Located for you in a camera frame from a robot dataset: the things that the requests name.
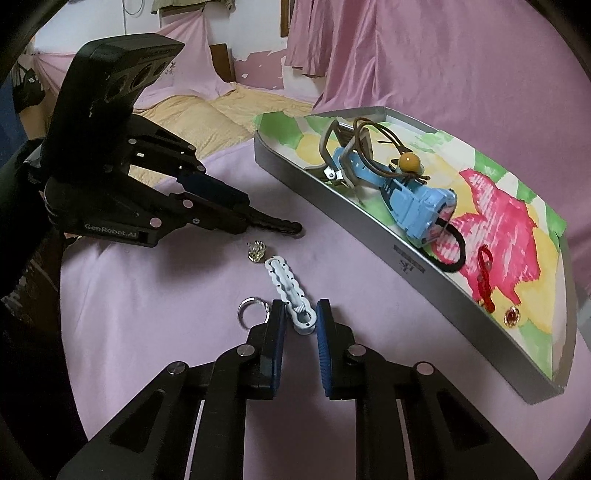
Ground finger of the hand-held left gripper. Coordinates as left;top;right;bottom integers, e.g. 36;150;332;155
126;115;252;210
134;191;304;247

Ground wooden headboard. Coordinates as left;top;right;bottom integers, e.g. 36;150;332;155
210;42;237;85

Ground silver key ring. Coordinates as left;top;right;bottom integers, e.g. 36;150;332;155
236;296;274;326

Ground black garment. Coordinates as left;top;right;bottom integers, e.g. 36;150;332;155
11;60;48;115

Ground pink hung sheet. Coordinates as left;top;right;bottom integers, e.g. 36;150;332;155
34;9;241;112

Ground grey metal tray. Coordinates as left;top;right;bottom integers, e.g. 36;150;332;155
252;106;576;407

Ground colourful painted paper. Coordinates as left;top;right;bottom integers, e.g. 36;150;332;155
259;113;568;377

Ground brown cord amber bead bracelet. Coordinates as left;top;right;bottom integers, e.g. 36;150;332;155
353;117;431;185

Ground white plastic hair clip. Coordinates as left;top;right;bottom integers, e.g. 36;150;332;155
263;255;320;336

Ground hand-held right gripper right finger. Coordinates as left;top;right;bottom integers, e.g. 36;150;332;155
315;298;541;480

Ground lilac table cloth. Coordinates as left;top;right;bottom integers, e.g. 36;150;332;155
58;138;585;480

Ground beige hair claw clip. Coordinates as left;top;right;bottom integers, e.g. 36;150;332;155
318;119;376;188

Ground blue smartwatch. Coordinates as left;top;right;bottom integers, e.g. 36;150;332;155
329;145;459;244

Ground small red hair clip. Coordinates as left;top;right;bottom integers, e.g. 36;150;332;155
475;244;498;313

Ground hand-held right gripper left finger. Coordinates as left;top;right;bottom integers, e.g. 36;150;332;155
55;299;287;480

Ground olive cloth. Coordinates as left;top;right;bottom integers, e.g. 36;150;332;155
152;0;234;14

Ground black hair tie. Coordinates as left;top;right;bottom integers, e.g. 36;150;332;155
429;216;466;274

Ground large pink curtain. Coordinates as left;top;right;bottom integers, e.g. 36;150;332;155
313;0;591;241

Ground yellow blanket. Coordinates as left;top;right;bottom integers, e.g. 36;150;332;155
133;84;317;188

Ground tied pink curtain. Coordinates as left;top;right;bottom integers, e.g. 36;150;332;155
285;0;335;75

